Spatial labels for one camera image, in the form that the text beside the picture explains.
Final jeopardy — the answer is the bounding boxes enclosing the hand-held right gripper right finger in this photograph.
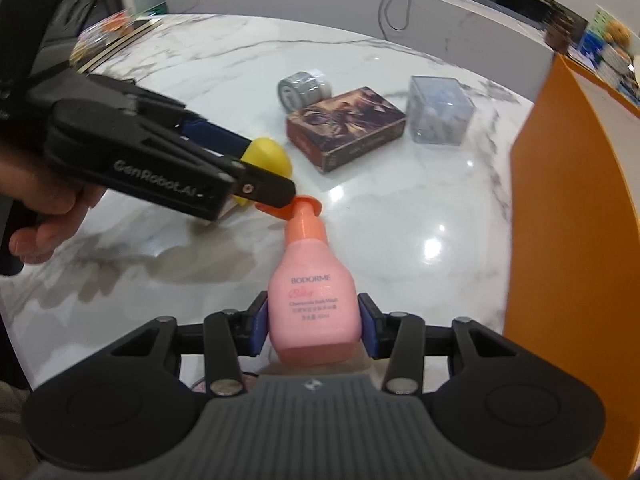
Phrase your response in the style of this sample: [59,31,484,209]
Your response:
[357,291,522,397]

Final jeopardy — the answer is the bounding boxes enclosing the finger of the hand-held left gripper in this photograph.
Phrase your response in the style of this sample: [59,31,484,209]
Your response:
[221,156,297,209]
[177,116,254,156]

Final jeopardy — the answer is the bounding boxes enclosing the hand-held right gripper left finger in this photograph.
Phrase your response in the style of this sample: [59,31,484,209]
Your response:
[107,290,274,399]

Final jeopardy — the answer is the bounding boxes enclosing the yellow bulb-shaped bottle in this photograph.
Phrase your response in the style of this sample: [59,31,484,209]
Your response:
[220,136,294,221]

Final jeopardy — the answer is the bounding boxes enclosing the pink pump bottle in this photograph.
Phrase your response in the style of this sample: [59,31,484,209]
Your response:
[255,195,362,366]

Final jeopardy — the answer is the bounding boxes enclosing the grey round jar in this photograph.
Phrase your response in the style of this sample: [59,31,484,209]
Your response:
[277,71,332,113]

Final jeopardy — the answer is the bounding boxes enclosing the brown printed box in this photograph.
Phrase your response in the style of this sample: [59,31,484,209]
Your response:
[286,86,407,175]

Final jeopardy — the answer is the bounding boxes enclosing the clear plastic box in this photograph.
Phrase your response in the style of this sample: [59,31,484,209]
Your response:
[405,76,476,147]

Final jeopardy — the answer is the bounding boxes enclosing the orange box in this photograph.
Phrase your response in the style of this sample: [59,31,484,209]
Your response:
[502,54,640,477]

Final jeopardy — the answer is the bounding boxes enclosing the person's left hand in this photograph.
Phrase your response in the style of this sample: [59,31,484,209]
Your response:
[0,140,109,266]

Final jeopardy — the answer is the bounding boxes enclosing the clear plastic food container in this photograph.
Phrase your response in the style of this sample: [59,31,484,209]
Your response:
[75,10,136,57]

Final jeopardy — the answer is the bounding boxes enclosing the teddy bear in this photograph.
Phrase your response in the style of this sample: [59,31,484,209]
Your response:
[602,20,634,52]

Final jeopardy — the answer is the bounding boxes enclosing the black cable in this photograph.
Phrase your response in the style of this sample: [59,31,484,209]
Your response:
[376,0,416,32]

